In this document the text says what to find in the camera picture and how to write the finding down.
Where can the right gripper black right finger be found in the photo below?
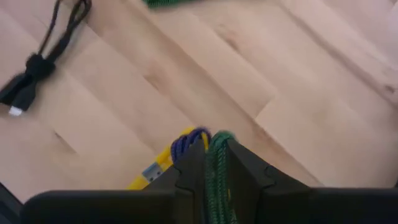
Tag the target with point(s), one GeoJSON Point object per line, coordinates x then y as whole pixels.
{"type": "Point", "coordinates": [311, 207]}

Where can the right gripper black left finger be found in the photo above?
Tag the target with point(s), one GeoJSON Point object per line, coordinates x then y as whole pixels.
{"type": "Point", "coordinates": [109, 208]}

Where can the yellow plastic basket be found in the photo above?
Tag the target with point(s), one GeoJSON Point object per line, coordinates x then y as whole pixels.
{"type": "Point", "coordinates": [163, 160]}

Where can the black aluminium rig frame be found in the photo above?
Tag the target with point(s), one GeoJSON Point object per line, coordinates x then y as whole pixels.
{"type": "Point", "coordinates": [7, 205]}

